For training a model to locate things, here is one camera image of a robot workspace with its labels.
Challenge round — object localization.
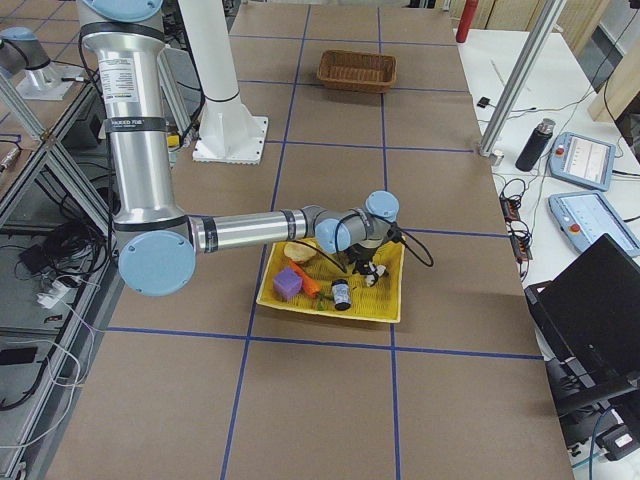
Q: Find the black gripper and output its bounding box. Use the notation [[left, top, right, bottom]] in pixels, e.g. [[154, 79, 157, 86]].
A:
[[345, 244, 377, 275]]

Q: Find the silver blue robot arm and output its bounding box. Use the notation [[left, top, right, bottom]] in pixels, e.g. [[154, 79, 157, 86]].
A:
[[77, 1, 399, 296], [1, 27, 75, 101]]

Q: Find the yellow woven plastic basket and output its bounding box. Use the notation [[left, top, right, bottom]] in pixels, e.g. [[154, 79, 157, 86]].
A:
[[256, 242, 404, 323]]

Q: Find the brown wicker basket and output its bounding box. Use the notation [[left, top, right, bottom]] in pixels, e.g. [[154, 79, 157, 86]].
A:
[[316, 50, 397, 94]]

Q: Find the black white panda figurine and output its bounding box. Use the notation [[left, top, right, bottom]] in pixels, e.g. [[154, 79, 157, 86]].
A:
[[364, 263, 387, 287]]

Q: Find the small dark labelled jar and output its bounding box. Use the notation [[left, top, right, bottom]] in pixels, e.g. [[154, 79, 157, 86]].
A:
[[331, 279, 352, 311]]

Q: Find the orange toy carrot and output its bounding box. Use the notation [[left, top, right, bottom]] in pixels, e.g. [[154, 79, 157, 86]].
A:
[[289, 261, 321, 298]]

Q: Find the bread roll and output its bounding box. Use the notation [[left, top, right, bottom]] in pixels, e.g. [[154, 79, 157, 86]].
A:
[[283, 242, 317, 264]]

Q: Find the purple foam cube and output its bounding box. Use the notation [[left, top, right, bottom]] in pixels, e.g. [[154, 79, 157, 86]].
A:
[[273, 267, 303, 301]]

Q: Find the black orange power strip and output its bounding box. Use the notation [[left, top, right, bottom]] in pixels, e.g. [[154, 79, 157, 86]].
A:
[[500, 196, 532, 264]]

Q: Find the black water bottle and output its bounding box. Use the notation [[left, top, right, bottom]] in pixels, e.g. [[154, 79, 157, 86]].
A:
[[515, 118, 556, 172]]

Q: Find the lower blue teach pendant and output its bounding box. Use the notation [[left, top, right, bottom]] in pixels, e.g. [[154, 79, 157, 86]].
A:
[[548, 191, 639, 258]]

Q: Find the blue teach pendant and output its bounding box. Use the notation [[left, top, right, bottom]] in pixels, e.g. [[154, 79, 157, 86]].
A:
[[548, 191, 639, 258], [548, 132, 616, 192]]

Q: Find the black laptop on stand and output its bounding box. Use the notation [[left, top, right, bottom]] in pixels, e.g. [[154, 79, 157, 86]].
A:
[[525, 234, 639, 423]]

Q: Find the upper blue teach pendant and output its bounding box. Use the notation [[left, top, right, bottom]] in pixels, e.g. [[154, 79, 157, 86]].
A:
[[548, 132, 616, 192]]

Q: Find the red bottle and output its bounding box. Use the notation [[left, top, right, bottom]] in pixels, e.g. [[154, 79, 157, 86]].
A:
[[456, 0, 479, 44]]

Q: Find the white power adapter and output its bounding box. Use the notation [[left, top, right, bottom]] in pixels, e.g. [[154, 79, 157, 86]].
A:
[[36, 280, 70, 310]]

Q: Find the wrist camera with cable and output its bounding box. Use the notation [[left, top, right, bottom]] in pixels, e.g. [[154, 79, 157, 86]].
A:
[[387, 223, 435, 268]]

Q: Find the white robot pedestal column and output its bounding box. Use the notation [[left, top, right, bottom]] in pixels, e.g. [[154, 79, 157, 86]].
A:
[[179, 0, 269, 165]]

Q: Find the aluminium frame post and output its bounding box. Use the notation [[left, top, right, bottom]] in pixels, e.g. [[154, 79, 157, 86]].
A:
[[478, 0, 566, 160]]

